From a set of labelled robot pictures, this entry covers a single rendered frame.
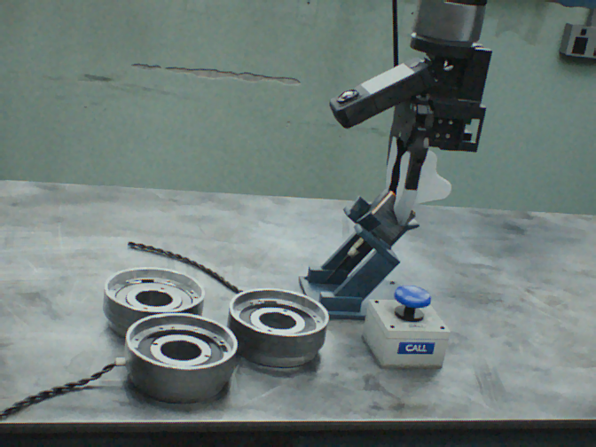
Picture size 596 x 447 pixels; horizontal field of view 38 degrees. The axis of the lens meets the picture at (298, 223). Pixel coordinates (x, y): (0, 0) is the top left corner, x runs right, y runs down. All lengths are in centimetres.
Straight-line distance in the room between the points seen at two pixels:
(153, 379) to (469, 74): 47
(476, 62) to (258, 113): 159
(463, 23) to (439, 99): 9
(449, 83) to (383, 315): 26
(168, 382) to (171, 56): 172
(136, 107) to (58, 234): 135
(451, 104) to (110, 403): 47
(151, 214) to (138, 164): 129
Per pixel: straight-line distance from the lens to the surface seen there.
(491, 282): 120
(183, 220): 123
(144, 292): 96
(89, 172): 254
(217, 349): 86
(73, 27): 244
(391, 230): 103
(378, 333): 94
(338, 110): 95
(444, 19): 95
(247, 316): 93
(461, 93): 99
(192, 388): 82
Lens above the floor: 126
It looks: 21 degrees down
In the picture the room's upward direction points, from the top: 9 degrees clockwise
